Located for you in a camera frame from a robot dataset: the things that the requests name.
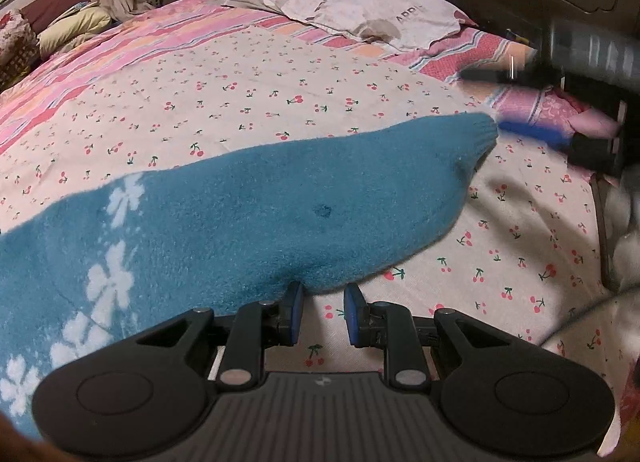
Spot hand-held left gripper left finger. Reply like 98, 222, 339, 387
135, 281, 307, 390

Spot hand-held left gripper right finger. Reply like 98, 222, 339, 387
343, 283, 506, 390

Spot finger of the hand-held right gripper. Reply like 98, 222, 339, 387
497, 119, 622, 175
459, 67, 538, 89

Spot blue sweater with white flowers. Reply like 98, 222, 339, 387
0, 112, 501, 438

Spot pink patterned pillow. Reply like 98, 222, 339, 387
492, 86, 621, 139

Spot white printed pillow cloth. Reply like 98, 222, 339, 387
282, 0, 461, 54

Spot cherry print bed sheet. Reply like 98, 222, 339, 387
0, 0, 640, 458

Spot yellow-green pillow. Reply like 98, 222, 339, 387
37, 2, 113, 59

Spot red and white crochet cushion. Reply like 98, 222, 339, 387
0, 9, 40, 89

